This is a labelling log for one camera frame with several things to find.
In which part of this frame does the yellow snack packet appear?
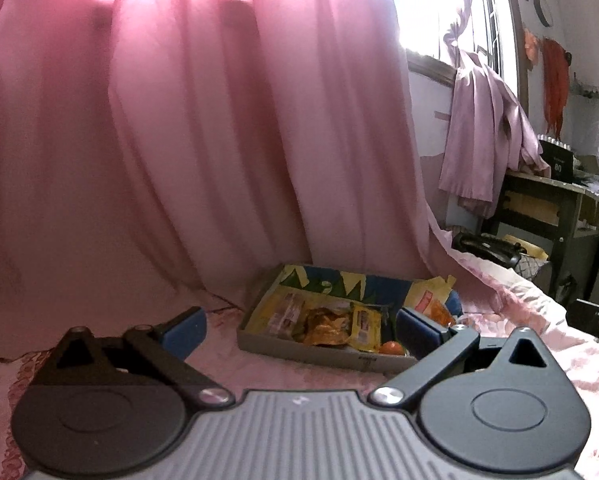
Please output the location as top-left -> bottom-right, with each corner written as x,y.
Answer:
348,301 -> 384,352

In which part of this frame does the small orange wall ornament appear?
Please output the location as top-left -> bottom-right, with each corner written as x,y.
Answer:
522,26 -> 541,67

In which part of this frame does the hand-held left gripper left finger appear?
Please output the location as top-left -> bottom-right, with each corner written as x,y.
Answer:
32,306 -> 236,407

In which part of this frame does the quilted patterned bag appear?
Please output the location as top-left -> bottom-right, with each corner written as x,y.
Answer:
513,254 -> 551,282

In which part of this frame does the window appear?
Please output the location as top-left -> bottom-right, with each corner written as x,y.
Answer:
392,0 -> 527,98

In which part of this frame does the orange hanging cloth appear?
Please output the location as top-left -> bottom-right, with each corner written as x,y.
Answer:
541,36 -> 571,139

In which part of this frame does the round wall clock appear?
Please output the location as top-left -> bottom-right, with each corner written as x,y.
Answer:
533,0 -> 556,29

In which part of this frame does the pink curtain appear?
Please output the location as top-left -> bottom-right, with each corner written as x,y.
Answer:
0,0 -> 510,361

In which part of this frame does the golden foil snack packet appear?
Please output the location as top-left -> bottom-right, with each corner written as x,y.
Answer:
298,306 -> 354,347

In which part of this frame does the yellow paper bag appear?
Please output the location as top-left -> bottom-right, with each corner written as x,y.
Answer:
501,233 -> 551,262

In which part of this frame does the dark wooden desk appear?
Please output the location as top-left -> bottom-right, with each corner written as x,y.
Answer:
488,169 -> 599,307

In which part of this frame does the floral pink bedsheet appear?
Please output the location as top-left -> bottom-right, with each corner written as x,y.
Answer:
0,250 -> 599,480

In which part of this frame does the clear orange jelly packet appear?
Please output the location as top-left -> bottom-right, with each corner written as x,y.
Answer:
413,287 -> 456,330

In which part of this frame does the black handbag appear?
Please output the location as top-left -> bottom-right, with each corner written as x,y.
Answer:
451,231 -> 524,270

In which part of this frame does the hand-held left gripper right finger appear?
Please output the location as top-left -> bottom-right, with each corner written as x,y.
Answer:
368,306 -> 564,408

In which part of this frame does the tied lilac curtain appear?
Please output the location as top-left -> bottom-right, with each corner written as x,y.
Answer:
438,0 -> 549,220

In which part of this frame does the clear packet of brown bars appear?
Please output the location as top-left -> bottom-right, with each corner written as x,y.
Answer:
266,291 -> 307,337

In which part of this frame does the black device with display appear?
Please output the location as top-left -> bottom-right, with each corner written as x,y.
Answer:
537,136 -> 576,179

